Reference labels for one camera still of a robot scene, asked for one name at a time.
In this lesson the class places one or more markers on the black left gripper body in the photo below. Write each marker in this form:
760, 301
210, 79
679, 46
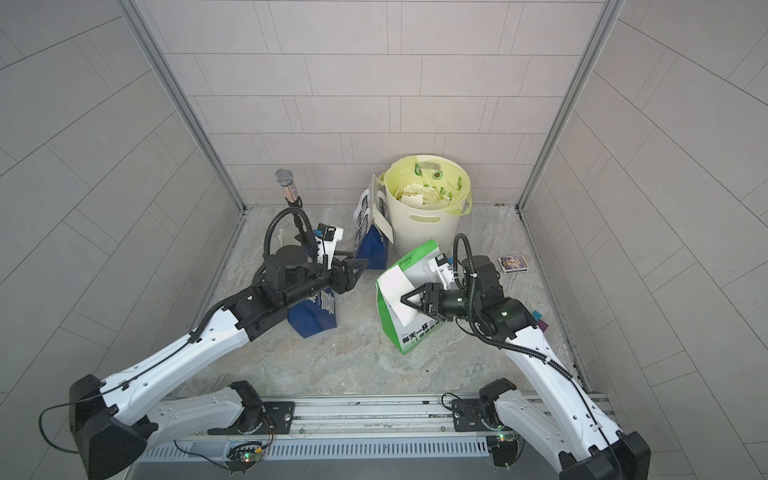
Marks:
338, 283

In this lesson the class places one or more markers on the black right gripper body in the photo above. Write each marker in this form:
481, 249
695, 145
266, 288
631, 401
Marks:
439, 292

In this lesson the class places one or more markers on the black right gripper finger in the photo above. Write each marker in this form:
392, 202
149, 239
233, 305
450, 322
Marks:
415, 294
415, 303

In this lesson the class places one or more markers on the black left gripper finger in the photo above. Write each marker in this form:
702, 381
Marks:
352, 280
355, 266

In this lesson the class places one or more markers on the green white paper bag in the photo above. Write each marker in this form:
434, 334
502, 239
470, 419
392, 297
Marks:
415, 266

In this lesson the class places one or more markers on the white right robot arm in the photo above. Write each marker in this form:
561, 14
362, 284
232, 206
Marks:
540, 360

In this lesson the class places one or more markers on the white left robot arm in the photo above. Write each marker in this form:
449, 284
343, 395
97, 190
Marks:
114, 420

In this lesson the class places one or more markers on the blue white paper bag rear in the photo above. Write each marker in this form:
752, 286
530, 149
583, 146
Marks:
373, 231

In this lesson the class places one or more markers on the blue white paper bag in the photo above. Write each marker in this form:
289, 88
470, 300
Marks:
373, 231
314, 315

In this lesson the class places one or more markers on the blue white paper bag front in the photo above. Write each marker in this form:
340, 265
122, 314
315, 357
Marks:
314, 315

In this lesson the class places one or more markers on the white plastic waste bin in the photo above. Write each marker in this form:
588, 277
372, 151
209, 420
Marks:
413, 227

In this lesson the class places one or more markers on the small purple card box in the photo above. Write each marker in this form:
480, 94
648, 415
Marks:
513, 264

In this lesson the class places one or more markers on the shredded paper pieces in bin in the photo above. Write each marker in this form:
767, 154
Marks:
423, 196

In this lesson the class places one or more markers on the teal and purple toy blocks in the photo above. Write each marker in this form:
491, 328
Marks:
541, 323

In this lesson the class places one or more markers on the yellow-green avocado bin liner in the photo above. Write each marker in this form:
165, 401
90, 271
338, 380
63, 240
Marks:
434, 171

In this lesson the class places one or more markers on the glitter microphone on black stand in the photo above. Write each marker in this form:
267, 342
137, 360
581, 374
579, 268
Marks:
285, 179

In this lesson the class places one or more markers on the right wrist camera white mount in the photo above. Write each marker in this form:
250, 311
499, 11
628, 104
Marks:
442, 267

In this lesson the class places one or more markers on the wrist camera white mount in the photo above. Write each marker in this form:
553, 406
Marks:
327, 238
442, 267

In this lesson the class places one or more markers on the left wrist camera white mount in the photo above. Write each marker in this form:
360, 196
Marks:
327, 238

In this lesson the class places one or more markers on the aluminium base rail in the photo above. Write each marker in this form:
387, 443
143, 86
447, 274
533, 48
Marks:
357, 428

